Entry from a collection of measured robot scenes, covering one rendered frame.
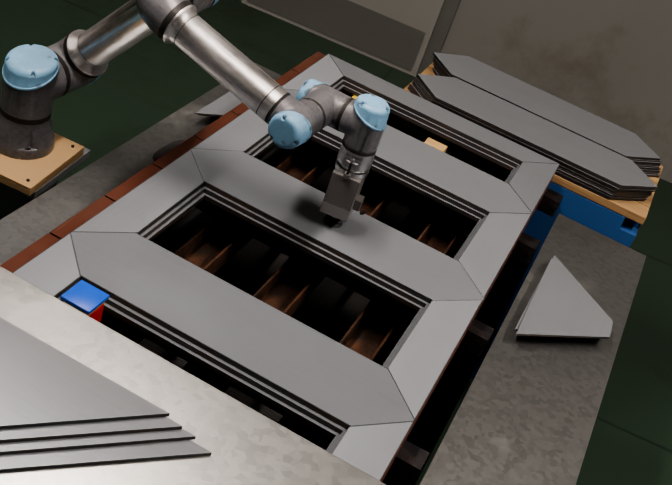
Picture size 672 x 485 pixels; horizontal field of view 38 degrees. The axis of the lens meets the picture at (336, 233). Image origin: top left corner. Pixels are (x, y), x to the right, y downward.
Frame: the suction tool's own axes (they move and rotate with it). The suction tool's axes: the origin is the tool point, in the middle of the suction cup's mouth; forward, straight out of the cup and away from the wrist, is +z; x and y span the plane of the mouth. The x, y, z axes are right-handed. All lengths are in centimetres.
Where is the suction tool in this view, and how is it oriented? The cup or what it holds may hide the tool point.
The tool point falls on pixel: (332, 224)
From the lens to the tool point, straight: 216.2
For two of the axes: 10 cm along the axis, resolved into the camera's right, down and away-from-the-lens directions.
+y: 2.7, -4.9, 8.3
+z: -2.8, 7.9, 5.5
